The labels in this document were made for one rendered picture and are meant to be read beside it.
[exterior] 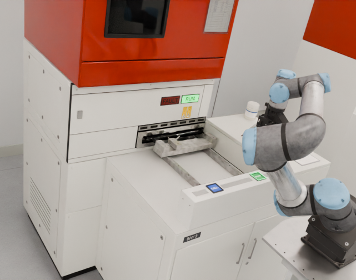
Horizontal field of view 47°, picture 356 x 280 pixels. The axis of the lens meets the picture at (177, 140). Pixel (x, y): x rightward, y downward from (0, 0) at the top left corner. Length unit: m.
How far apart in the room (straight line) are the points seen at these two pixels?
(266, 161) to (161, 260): 0.76
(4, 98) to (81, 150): 1.53
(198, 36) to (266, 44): 2.79
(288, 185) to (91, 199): 1.11
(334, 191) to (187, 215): 0.57
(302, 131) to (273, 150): 0.10
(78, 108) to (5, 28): 1.49
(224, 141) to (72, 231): 0.94
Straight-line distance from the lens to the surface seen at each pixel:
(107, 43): 1.77
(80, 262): 2.46
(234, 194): 1.75
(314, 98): 1.43
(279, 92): 1.58
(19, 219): 2.98
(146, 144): 2.15
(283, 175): 1.39
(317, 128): 1.27
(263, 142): 1.24
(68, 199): 2.13
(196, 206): 1.63
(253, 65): 4.74
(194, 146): 2.19
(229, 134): 2.21
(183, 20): 1.94
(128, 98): 1.98
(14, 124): 3.54
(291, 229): 1.89
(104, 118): 1.96
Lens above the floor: 1.88
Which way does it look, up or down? 27 degrees down
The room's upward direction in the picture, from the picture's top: 11 degrees clockwise
